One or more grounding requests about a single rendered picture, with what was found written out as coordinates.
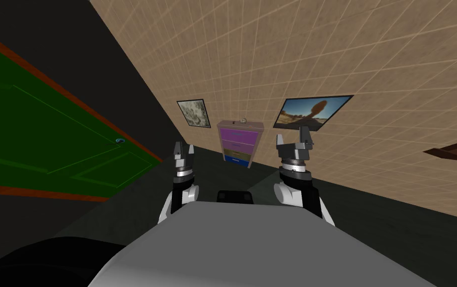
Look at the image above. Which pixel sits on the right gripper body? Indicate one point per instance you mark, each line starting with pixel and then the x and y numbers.
pixel 294 152

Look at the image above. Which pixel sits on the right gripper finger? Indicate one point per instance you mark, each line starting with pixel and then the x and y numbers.
pixel 305 136
pixel 280 141

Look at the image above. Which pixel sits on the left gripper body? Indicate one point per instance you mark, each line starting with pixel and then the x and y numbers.
pixel 183 162

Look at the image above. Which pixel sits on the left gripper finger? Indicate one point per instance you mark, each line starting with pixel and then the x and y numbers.
pixel 178 149
pixel 191 151

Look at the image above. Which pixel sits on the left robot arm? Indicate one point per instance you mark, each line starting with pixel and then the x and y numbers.
pixel 181 195

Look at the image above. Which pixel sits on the purple and blue dresser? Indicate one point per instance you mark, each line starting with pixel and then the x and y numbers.
pixel 239 143

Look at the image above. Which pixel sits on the small blue door knob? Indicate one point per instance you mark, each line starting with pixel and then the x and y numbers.
pixel 120 140

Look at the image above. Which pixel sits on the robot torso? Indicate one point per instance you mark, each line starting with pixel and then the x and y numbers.
pixel 252 247

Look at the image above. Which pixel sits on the green door leaf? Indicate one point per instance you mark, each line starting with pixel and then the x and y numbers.
pixel 33 135

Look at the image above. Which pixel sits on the desert landscape wall picture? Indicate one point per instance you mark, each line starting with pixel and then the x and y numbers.
pixel 312 111

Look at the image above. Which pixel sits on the grey framed wall picture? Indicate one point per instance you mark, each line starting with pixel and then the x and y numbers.
pixel 193 113

